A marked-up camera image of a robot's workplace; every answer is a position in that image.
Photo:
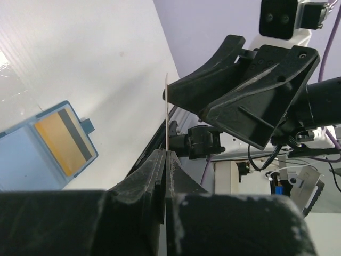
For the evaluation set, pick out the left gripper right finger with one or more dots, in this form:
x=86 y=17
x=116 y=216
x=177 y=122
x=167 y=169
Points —
x=200 y=223

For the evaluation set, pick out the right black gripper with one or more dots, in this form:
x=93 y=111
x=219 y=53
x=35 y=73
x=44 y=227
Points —
x=254 y=110

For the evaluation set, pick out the blue leather card holder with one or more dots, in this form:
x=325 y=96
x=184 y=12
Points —
x=46 y=151

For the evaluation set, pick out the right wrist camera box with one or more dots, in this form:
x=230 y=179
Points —
x=289 y=23

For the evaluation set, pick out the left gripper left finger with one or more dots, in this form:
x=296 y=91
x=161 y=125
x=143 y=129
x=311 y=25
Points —
x=124 y=220

